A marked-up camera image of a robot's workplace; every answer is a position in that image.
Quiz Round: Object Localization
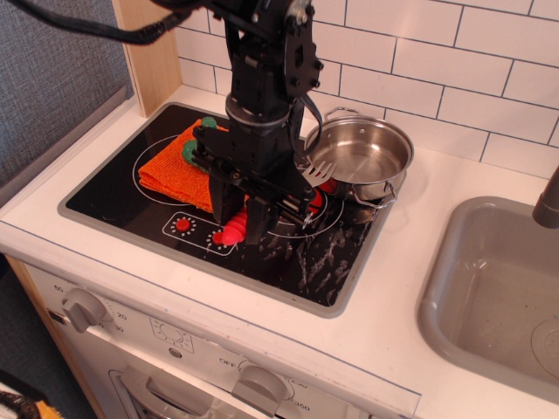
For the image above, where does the grey oven knob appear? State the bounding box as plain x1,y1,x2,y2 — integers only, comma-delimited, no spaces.
231,366,287,417
62,289,107,333

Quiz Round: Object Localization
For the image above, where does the grey faucet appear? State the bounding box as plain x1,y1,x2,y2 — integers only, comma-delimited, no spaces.
532,168,559,229

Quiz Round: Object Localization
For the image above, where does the black toy stovetop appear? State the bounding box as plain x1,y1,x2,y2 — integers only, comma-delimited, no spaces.
59,103,390,317

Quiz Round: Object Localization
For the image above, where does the grey right oven knob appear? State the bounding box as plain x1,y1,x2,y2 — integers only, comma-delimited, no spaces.
231,366,287,417

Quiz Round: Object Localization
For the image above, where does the stainless steel pot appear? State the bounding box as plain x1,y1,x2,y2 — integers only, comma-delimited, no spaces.
305,109,415,209

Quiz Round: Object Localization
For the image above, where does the white toy oven front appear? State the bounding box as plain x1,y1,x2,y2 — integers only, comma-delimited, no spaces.
24,265,419,418

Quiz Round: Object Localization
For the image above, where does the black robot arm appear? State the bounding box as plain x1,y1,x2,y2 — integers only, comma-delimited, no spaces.
159,1,323,244

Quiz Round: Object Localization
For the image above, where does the orange woven cloth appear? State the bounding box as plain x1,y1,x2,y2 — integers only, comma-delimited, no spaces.
138,117,228,214

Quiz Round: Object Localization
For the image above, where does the wooden side post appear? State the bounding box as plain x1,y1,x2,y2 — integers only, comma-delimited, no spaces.
112,0,183,118

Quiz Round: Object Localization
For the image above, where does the orange yellow fuzzy object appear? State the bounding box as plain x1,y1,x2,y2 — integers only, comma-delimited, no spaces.
1,391,62,419

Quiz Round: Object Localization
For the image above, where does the black braided cable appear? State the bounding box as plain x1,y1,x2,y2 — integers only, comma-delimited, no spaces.
8,0,193,45

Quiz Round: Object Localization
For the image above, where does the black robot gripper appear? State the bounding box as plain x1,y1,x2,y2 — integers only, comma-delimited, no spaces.
194,94,314,244

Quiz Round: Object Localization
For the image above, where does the grey left oven knob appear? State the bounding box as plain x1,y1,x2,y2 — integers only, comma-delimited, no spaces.
62,289,107,333

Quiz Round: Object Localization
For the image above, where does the grey sink basin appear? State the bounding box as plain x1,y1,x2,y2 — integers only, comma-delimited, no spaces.
418,196,558,403

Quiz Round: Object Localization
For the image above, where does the green toy broccoli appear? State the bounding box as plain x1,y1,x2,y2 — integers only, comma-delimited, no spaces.
182,116,217,173

